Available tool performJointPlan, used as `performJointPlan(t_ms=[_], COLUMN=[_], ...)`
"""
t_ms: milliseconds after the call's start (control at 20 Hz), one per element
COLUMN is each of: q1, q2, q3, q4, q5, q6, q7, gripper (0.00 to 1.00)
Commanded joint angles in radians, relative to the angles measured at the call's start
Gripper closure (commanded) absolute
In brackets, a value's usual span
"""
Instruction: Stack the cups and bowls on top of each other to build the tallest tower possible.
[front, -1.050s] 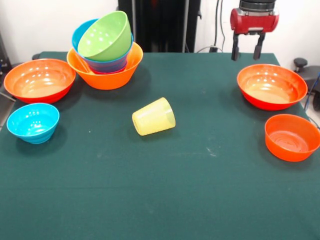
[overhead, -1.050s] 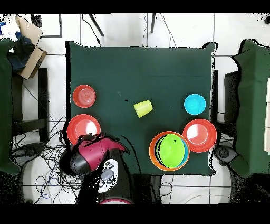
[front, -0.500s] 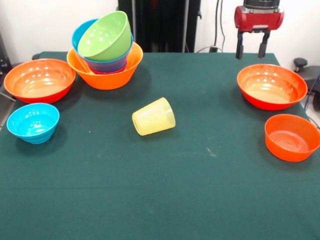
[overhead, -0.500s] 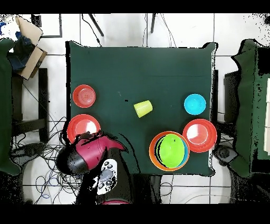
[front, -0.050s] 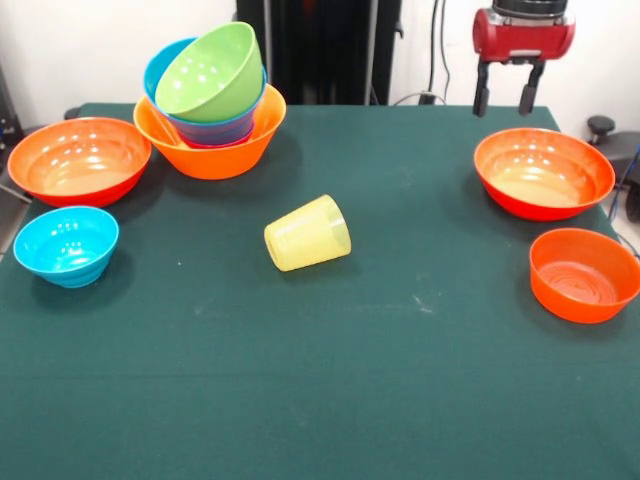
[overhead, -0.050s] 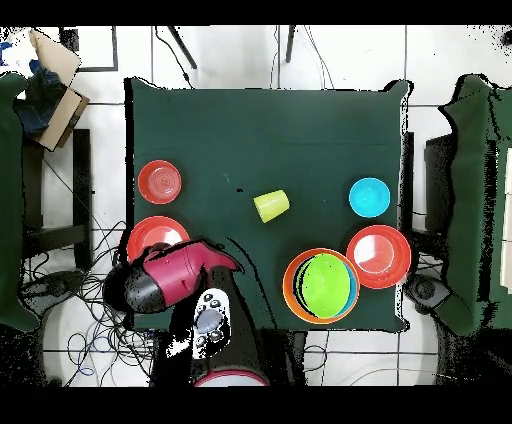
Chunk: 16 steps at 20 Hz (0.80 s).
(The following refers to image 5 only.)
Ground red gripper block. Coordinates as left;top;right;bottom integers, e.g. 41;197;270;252
471;7;577;118

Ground large red plastic bowl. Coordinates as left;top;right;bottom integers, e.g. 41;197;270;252
473;127;617;223
6;116;153;209

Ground yellow plastic cup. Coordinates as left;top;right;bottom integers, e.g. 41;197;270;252
263;194;353;273

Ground small magenta plastic bowl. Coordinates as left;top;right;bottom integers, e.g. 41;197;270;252
183;133;255;151

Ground small blue plastic bowl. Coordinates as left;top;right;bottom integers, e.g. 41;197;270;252
172;112;257;147

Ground green plastic bowl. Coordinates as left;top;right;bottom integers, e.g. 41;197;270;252
153;21;267;124

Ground large orange plastic bowl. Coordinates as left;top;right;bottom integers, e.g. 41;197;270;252
132;83;288;181

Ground large blue plastic bowl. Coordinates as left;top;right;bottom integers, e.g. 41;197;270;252
143;36;269;130

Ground small orange-red plastic bowl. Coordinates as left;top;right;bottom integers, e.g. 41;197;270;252
528;227;640;325

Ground dark green tablecloth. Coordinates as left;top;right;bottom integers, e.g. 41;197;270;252
0;102;640;480

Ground small cyan plastic bowl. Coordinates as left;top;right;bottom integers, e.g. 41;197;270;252
12;205;120;290

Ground black wall cable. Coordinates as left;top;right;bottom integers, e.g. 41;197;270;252
427;0;454;101

